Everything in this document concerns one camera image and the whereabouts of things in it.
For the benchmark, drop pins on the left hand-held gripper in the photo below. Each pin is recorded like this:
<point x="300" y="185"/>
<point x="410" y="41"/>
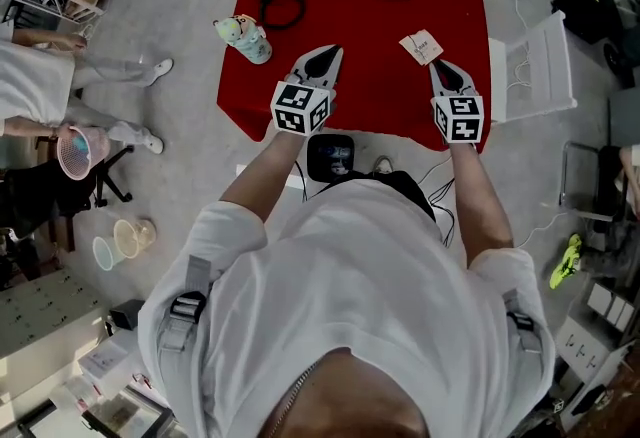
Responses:
<point x="297" y="108"/>

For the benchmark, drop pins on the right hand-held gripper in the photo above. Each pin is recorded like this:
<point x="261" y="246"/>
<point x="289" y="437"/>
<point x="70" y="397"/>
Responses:
<point x="460" y="121"/>

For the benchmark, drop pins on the beige paper card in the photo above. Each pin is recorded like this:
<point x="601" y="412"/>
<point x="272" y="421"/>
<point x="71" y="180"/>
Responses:
<point x="422" y="46"/>

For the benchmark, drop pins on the black trash bin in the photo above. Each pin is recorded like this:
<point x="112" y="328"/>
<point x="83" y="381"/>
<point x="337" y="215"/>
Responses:
<point x="314" y="161"/>

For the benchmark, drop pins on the person's left forearm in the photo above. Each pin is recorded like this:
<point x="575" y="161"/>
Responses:
<point x="260" y="181"/>

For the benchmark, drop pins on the person's right forearm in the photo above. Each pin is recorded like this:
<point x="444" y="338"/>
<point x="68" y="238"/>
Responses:
<point x="480" y="206"/>

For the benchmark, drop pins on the red table cloth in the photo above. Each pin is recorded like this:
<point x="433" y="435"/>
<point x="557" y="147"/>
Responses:
<point x="375" y="76"/>

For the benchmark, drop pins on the cartoon plush water bottle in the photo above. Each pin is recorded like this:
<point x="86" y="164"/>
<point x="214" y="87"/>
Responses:
<point x="247" y="43"/>

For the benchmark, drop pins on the white slatted chair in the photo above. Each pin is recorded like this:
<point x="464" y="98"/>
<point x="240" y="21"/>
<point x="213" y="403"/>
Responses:
<point x="540" y="71"/>

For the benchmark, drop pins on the person's right grey sneaker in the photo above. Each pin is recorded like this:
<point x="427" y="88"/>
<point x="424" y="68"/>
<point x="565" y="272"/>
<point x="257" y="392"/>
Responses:
<point x="384" y="166"/>

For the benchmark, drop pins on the person's black shorts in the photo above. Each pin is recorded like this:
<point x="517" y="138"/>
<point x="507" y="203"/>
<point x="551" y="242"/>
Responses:
<point x="405" y="191"/>

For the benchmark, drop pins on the black equipment case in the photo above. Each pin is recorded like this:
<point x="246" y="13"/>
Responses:
<point x="585" y="11"/>

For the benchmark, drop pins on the person's white t-shirt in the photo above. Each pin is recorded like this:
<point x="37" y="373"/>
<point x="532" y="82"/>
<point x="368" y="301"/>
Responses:
<point x="350" y="276"/>

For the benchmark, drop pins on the neon yellow shoe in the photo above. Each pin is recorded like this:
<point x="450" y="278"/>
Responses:
<point x="566" y="261"/>

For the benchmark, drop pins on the pink mesh basket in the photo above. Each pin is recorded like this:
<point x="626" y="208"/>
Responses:
<point x="95" y="146"/>

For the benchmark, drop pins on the stacked plastic cups on floor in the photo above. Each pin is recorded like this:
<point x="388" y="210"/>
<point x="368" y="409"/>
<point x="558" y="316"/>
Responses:
<point x="140" y="236"/>

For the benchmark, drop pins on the blue plastic item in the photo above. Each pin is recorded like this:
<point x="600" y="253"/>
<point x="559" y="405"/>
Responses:
<point x="80" y="148"/>

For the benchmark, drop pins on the pale green plastic basket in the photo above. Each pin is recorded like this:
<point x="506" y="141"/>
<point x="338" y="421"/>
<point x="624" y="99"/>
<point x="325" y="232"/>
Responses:
<point x="105" y="253"/>

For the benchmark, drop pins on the white drawer unit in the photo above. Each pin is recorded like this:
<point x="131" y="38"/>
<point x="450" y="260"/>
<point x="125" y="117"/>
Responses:
<point x="590" y="336"/>

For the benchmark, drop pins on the black office chair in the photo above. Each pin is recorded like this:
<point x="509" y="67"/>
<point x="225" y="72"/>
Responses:
<point x="40" y="196"/>

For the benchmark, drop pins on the dark grey box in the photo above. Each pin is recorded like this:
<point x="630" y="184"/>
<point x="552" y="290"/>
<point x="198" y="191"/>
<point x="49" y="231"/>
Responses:
<point x="127" y="315"/>

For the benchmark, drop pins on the person's neck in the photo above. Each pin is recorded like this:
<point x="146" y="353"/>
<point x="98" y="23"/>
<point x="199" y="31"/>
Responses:
<point x="350" y="401"/>

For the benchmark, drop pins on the white flat box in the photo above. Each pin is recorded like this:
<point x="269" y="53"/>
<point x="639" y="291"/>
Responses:
<point x="105" y="360"/>

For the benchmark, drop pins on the white drawer cabinet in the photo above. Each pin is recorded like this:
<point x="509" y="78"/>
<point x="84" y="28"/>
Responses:
<point x="45" y="311"/>

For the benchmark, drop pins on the clear plastic jar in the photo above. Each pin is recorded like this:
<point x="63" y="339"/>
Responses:
<point x="75" y="393"/>

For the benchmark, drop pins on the metal frame chair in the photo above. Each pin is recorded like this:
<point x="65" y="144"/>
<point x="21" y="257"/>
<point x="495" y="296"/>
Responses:
<point x="580" y="181"/>

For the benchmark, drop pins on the black window frame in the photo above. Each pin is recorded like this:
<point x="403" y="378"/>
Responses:
<point x="150" y="416"/>

